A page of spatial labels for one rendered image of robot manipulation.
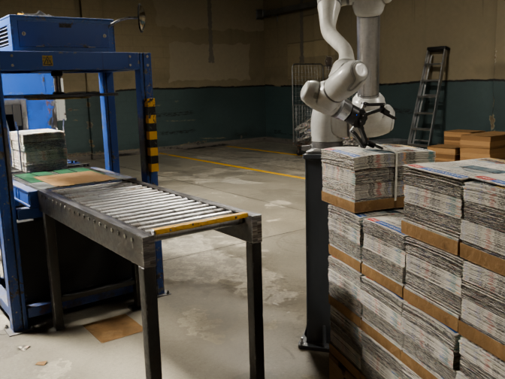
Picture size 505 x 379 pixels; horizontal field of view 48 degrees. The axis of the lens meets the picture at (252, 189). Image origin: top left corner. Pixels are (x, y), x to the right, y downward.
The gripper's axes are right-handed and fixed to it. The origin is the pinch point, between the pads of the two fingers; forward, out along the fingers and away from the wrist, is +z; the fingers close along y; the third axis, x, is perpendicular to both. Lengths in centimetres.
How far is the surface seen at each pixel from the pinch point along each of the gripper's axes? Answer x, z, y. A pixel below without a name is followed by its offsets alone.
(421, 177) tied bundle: 56, -15, 18
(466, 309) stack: 80, 1, 49
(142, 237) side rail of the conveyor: 2, -76, 76
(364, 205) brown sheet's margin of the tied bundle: 13.9, -3.3, 31.7
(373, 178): 13.6, -4.5, 20.7
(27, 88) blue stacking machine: -365, -151, 51
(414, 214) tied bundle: 53, -9, 29
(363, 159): 14.0, -12.4, 16.0
